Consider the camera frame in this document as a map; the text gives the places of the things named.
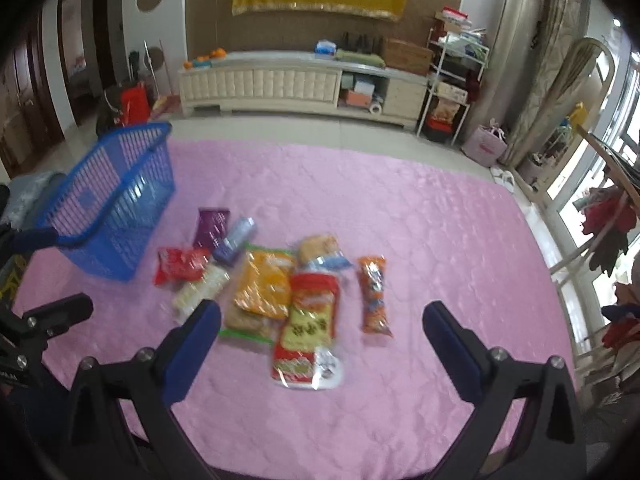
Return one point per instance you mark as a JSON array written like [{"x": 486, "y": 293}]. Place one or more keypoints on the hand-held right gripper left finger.
[{"x": 195, "y": 350}]

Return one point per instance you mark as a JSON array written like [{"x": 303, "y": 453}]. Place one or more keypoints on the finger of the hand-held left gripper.
[
  {"x": 65, "y": 307},
  {"x": 35, "y": 241}
]

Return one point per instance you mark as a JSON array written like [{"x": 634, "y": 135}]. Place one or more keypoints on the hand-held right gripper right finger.
[{"x": 450, "y": 345}]

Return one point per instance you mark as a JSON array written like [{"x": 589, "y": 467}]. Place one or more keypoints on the white cracker packet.
[{"x": 200, "y": 287}]

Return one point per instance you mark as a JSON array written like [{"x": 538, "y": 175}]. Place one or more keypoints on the small red snack packet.
[{"x": 180, "y": 265}]

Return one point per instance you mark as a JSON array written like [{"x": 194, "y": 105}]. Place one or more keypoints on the long orange snack packet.
[{"x": 372, "y": 295}]

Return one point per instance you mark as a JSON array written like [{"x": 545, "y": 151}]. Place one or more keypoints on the orange green-edged snack packet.
[{"x": 262, "y": 280}]

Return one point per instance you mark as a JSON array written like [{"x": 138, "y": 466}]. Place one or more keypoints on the blue plastic basket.
[{"x": 125, "y": 200}]

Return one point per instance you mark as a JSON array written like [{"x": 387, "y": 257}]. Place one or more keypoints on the large red yellow snack packet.
[{"x": 305, "y": 325}]

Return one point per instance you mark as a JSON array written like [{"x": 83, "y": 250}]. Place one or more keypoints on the light blue bottle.
[{"x": 235, "y": 240}]

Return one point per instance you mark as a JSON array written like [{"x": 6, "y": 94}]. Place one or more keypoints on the purple snack packet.
[{"x": 210, "y": 225}]

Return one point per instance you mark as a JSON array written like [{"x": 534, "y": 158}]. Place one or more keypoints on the clear bread packet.
[{"x": 320, "y": 247}]

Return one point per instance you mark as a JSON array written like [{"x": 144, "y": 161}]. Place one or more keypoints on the grey patterned cloth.
[{"x": 30, "y": 197}]

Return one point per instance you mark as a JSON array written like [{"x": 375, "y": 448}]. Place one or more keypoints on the pink quilted blanket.
[{"x": 400, "y": 210}]

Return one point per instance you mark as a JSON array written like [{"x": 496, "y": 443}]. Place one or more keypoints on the black bag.
[{"x": 107, "y": 115}]

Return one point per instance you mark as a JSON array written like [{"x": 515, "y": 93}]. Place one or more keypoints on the dark wooden door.
[{"x": 25, "y": 90}]

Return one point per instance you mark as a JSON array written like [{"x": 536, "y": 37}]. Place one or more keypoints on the red bag on floor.
[{"x": 134, "y": 105}]

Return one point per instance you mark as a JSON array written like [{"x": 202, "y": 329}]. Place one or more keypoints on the white slippers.
[{"x": 504, "y": 178}]

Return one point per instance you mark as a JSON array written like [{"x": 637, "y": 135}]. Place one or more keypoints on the pink bin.
[{"x": 531, "y": 170}]

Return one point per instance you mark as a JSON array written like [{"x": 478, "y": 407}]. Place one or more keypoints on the pink tote bag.
[{"x": 482, "y": 147}]

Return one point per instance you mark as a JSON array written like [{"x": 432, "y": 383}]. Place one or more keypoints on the red and dark clothes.
[{"x": 607, "y": 220}]

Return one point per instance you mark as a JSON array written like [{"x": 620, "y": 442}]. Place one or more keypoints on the white mop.
[{"x": 148, "y": 65}]

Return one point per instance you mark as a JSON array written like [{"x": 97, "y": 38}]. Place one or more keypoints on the red storage box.
[{"x": 439, "y": 129}]

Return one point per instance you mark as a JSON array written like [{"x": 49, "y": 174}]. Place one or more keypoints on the orange printed bag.
[{"x": 444, "y": 109}]

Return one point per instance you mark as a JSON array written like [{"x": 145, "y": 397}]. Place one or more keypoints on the teal dish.
[{"x": 202, "y": 62}]

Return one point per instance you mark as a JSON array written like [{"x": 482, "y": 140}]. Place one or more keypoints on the white tape roll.
[{"x": 375, "y": 108}]

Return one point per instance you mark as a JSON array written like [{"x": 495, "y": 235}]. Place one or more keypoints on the wooden clothes rack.
[{"x": 597, "y": 142}]

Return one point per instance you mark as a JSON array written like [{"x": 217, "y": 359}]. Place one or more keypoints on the dark red cloth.
[{"x": 473, "y": 85}]

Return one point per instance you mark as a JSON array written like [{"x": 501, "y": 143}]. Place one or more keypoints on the yellow hanging garment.
[{"x": 577, "y": 115}]

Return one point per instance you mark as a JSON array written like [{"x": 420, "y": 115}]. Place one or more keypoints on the orange box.
[{"x": 357, "y": 98}]

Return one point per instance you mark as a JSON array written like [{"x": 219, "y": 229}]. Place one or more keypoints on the cream TV cabinet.
[{"x": 260, "y": 85}]

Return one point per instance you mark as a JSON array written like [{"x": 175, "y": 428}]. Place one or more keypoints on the blue box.
[{"x": 364, "y": 85}]

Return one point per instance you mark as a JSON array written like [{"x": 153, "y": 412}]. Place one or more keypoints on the white metal shelf rack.
[{"x": 452, "y": 67}]

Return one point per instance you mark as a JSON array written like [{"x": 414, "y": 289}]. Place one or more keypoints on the brown cardboard box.
[{"x": 407, "y": 57}]

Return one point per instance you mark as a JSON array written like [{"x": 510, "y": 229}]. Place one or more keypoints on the green cushion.
[{"x": 360, "y": 58}]

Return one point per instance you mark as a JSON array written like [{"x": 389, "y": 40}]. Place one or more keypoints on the beige patterned curtain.
[{"x": 555, "y": 60}]

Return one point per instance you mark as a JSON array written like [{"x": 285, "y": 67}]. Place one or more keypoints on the standing air conditioner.
[{"x": 515, "y": 35}]

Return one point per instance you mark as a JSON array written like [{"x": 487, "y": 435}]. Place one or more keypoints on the blue tissue pack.
[{"x": 325, "y": 47}]

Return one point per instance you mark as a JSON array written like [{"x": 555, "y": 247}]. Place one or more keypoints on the stack of boxes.
[{"x": 452, "y": 20}]

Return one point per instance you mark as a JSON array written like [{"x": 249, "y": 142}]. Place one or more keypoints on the dark wooden door frame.
[{"x": 100, "y": 35}]

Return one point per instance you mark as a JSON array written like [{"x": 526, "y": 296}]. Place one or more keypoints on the small round wall decoration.
[{"x": 156, "y": 56}]

